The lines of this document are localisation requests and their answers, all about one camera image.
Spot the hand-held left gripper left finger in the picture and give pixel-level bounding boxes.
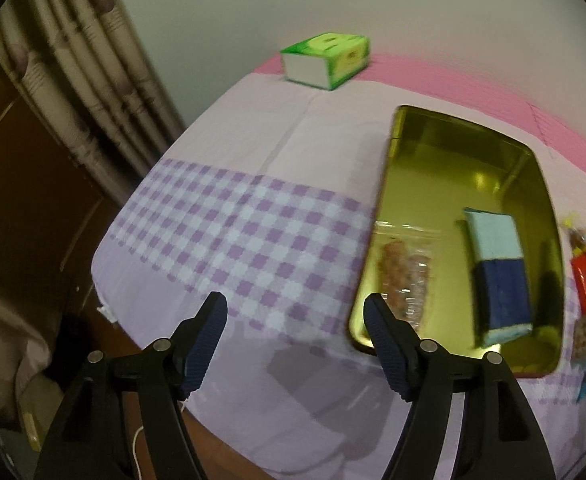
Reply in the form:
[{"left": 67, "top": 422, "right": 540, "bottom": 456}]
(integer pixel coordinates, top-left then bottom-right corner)
[{"left": 33, "top": 291, "right": 228, "bottom": 480}]

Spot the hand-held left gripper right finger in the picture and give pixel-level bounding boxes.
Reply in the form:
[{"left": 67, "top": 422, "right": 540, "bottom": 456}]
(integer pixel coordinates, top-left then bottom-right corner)
[{"left": 363, "top": 294, "right": 556, "bottom": 480}]

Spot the clear packet of pink snacks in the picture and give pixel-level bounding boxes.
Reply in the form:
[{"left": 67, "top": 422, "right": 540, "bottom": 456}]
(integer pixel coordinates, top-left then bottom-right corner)
[{"left": 376, "top": 227, "right": 436, "bottom": 332}]

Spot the dark blue and teal packet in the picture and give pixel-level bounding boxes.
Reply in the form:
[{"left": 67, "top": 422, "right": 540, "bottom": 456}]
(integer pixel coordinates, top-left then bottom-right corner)
[{"left": 460, "top": 207, "right": 535, "bottom": 349}]

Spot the gold metal tin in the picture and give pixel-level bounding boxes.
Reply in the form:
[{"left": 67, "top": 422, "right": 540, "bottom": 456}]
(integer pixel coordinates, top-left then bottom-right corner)
[{"left": 347, "top": 105, "right": 565, "bottom": 378}]

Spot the clear packet of brown snacks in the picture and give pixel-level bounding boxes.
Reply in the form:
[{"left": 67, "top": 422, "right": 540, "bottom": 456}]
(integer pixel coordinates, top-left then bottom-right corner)
[{"left": 570, "top": 310, "right": 586, "bottom": 362}]

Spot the purple checked tablecloth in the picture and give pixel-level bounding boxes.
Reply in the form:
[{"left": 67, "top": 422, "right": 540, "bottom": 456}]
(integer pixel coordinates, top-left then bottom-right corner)
[{"left": 92, "top": 67, "right": 586, "bottom": 477}]

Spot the beige cloth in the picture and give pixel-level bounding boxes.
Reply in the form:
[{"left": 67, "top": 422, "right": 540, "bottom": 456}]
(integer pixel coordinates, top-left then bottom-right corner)
[{"left": 0, "top": 265, "right": 54, "bottom": 413}]

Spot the brown wooden wardrobe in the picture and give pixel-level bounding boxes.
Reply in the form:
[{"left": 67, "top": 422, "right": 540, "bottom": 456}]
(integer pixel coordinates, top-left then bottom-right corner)
[{"left": 0, "top": 40, "right": 124, "bottom": 323}]

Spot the pink foam mat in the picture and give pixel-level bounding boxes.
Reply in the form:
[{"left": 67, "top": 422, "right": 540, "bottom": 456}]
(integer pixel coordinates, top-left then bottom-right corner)
[{"left": 258, "top": 52, "right": 586, "bottom": 161}]

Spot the green tissue pack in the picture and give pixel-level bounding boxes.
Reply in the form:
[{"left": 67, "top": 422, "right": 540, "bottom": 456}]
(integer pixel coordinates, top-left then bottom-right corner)
[{"left": 280, "top": 32, "right": 371, "bottom": 91}]

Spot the beige patterned curtain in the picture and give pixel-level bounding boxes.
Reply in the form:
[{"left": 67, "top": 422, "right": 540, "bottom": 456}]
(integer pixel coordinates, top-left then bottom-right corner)
[{"left": 0, "top": 0, "right": 190, "bottom": 192}]

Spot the white cable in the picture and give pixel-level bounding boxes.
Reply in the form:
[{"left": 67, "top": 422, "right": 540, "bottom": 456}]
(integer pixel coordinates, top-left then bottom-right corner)
[{"left": 132, "top": 426, "right": 144, "bottom": 480}]

